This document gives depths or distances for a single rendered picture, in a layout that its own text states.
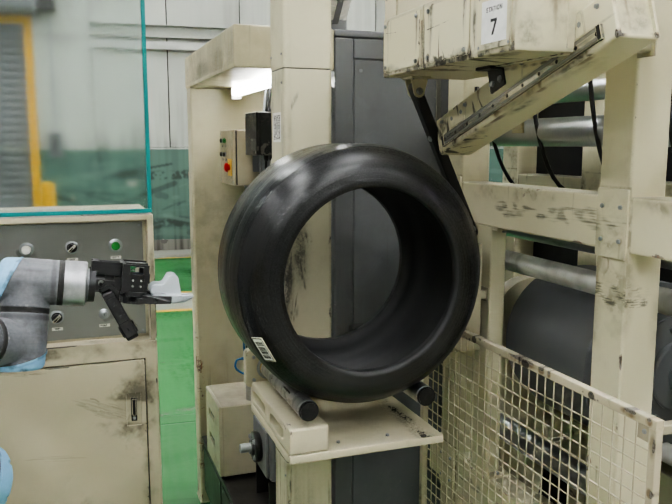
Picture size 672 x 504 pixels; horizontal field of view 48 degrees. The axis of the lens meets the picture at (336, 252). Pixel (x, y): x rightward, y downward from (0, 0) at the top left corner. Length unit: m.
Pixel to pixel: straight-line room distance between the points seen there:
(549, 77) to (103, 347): 1.43
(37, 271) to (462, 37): 0.97
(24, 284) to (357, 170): 0.69
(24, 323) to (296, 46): 0.93
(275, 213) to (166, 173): 9.16
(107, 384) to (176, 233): 8.49
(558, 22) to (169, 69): 9.47
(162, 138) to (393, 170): 9.22
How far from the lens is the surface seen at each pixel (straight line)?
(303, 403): 1.63
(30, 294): 1.54
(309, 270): 1.95
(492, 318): 2.15
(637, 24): 1.49
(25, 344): 1.53
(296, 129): 1.91
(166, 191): 10.67
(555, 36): 1.51
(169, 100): 10.74
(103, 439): 2.35
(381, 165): 1.57
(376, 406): 1.95
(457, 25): 1.64
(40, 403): 2.31
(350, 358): 1.90
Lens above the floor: 1.47
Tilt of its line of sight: 8 degrees down
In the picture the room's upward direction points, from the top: straight up
